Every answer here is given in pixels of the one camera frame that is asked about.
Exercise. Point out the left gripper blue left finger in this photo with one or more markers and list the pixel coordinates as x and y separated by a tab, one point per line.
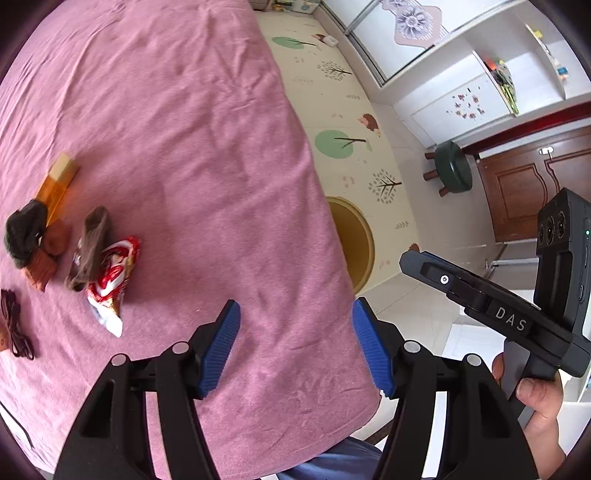
214	343

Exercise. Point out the brown printed sock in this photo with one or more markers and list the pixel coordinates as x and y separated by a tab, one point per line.
87	256

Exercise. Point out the small white box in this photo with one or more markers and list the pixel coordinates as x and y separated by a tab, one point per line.
327	39

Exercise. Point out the white sliding wardrobe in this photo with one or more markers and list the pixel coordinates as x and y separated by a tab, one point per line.
390	35

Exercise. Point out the orange liquid bottle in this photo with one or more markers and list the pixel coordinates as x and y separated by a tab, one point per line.
55	184

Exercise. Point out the green round stool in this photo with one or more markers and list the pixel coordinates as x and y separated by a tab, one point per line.
451	167

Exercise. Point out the green storage box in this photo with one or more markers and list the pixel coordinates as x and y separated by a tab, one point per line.
297	6

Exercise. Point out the dark grey knit sock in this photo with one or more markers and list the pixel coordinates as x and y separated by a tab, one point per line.
23	230

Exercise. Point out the white floral cabinet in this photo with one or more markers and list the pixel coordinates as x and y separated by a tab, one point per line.
509	65

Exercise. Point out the brown wooden door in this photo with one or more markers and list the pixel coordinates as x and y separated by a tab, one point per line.
519	182

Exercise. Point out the rust orange sock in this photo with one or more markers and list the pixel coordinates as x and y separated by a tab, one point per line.
44	262

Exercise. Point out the yellow round trash bin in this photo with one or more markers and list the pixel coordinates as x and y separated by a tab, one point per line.
356	239

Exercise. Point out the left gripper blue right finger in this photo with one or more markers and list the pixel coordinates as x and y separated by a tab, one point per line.
379	343

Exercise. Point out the person's right hand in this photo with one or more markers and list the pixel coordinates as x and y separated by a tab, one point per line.
542	431

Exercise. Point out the cartoon tree floor mat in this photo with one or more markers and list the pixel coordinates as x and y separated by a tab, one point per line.
353	157

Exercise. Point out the pink bed sheet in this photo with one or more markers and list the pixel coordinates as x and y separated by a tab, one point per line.
176	114

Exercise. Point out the red snack wrapper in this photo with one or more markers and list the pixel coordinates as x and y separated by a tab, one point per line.
105	294

